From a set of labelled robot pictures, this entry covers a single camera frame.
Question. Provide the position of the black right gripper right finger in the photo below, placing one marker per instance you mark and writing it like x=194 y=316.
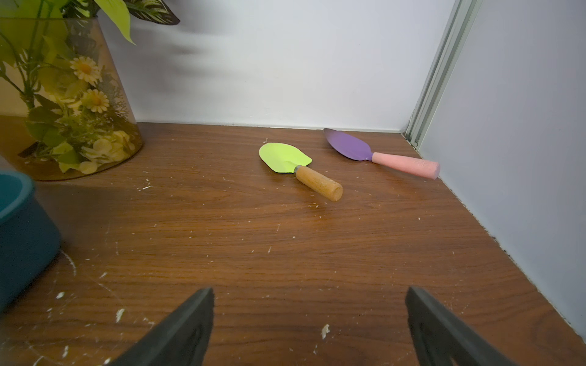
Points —
x=441 y=338

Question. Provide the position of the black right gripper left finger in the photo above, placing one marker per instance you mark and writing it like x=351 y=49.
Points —
x=182 y=338

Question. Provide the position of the teal plastic storage box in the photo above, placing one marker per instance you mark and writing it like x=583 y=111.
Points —
x=30 y=239

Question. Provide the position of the amber glass vase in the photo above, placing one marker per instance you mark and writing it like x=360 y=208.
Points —
x=68 y=114

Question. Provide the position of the artificial plant bouquet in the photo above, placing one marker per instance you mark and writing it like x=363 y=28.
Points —
x=68 y=91

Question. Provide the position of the green trowel wooden handle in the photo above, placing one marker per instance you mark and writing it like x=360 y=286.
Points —
x=287 y=159

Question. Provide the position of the purple trowel pink handle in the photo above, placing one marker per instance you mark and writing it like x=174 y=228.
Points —
x=355 y=149

